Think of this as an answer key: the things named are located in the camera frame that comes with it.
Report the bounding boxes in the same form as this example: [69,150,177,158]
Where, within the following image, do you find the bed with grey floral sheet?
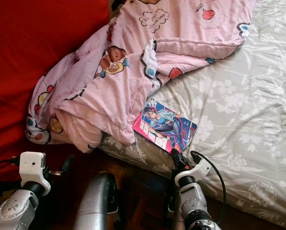
[99,0,286,223]

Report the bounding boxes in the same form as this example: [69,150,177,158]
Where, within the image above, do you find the pink cartoon print blanket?
[25,0,256,154]

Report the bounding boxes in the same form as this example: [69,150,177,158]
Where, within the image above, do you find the colourful comic magazine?
[132,98,198,154]

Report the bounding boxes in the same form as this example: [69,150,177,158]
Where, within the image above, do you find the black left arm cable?
[0,157,21,180]

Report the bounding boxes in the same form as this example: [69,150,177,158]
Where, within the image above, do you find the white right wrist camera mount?
[175,156,213,187]

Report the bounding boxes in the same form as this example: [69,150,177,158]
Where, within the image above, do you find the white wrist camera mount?
[19,151,51,190]
[175,156,213,187]

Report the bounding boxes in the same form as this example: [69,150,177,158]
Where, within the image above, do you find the red covered folded cushion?
[0,0,111,182]

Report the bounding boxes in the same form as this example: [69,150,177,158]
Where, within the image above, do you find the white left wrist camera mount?
[19,151,51,190]

